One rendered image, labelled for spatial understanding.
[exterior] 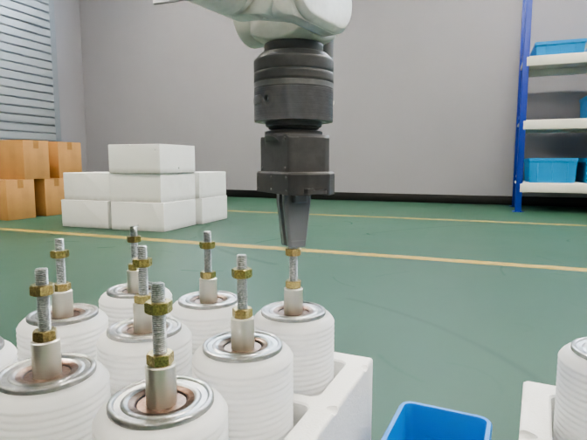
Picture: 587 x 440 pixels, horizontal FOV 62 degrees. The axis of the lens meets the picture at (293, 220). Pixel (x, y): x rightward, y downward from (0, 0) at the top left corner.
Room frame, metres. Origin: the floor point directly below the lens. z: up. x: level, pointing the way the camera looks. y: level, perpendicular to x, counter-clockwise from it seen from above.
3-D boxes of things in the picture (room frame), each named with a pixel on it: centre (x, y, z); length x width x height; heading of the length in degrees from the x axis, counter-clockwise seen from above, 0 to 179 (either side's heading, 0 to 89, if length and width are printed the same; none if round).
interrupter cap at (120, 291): (0.65, 0.22, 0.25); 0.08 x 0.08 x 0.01
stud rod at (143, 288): (0.49, 0.16, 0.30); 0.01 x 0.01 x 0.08
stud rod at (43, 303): (0.39, 0.20, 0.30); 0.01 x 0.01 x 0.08
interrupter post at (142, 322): (0.49, 0.16, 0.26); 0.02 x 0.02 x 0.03
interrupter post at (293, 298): (0.55, 0.00, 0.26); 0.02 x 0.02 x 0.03
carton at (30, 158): (3.88, 2.14, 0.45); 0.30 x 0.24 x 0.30; 70
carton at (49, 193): (4.05, 2.08, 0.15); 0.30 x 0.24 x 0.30; 69
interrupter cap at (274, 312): (0.55, 0.00, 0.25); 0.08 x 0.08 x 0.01
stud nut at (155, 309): (0.34, 0.10, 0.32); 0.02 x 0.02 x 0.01; 82
